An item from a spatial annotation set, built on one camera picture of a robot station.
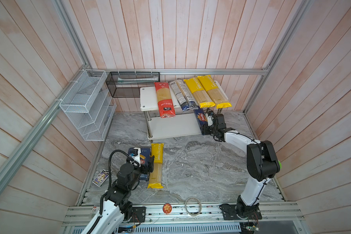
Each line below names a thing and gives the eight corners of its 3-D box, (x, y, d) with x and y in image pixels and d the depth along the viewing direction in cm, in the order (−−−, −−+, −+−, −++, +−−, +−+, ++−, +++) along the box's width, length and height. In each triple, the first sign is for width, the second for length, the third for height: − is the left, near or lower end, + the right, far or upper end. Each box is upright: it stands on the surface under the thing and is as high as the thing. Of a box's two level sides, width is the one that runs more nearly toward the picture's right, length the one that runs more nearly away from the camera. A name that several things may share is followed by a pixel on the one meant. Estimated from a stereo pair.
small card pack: (93, 183, 86) (91, 182, 84) (104, 169, 91) (102, 168, 89) (100, 187, 84) (98, 186, 82) (111, 173, 90) (110, 171, 88)
